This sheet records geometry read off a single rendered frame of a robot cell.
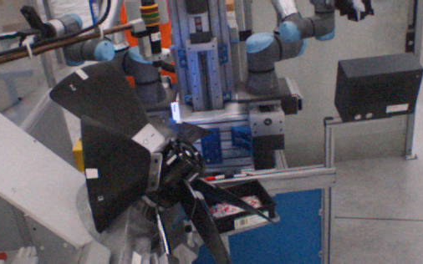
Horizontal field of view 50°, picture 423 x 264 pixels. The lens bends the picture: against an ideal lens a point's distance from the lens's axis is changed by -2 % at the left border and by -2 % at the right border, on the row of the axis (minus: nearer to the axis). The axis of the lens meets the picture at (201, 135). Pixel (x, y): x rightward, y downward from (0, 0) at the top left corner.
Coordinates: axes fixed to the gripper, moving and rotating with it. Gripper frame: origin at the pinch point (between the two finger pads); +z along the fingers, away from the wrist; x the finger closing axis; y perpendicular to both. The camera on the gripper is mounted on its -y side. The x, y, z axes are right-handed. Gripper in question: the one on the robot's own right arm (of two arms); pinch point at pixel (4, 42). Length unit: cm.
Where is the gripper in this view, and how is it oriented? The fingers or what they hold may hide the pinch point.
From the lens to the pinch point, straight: 165.9
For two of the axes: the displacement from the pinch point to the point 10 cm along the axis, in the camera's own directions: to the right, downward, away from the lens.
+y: -0.1, 8.7, 4.9
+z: -4.6, 4.4, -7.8
